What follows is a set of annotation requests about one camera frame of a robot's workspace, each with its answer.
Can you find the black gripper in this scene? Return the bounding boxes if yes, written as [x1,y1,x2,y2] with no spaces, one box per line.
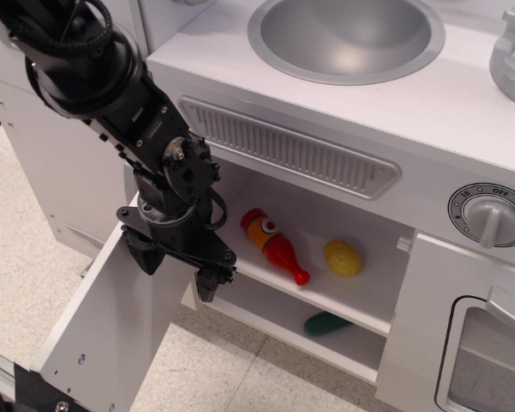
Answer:
[117,203,236,302]

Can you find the white cabinet door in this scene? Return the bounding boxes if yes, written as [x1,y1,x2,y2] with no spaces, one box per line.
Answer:
[30,227,194,411]

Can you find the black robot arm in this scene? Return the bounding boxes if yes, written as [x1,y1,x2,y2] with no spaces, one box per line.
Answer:
[0,1,236,302]

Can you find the red toy ketchup bottle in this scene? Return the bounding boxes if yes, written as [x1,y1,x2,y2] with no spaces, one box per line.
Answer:
[240,209,311,286]

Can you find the grey fridge emblem badge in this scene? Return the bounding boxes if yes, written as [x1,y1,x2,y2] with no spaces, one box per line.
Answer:
[66,225,105,249]

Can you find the white fridge door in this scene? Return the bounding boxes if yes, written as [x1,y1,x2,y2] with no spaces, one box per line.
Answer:
[0,82,136,258]

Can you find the green toy vegetable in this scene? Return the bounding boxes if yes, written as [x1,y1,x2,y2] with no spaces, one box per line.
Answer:
[304,312,353,336]

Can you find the yellow toy lemon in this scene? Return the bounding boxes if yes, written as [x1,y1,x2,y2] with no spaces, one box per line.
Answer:
[324,239,363,276]

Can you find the grey vent grille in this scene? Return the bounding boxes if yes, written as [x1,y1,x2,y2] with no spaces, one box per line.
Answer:
[179,96,402,200]

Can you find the white toy kitchen unit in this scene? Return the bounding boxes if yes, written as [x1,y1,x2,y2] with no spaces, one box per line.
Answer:
[0,0,515,412]

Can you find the silver sink bowl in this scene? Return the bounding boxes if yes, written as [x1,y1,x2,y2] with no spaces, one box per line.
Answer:
[247,0,445,85]

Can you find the white oven door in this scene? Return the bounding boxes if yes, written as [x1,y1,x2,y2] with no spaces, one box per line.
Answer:
[434,296,515,411]

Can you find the grey timer knob dial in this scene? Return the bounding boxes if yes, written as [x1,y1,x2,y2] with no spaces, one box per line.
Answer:
[447,183,515,249]

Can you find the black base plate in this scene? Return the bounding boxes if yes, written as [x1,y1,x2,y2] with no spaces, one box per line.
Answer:
[8,363,88,412]

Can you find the grey oven door handle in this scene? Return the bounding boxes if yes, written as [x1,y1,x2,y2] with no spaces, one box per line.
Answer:
[485,285,515,330]

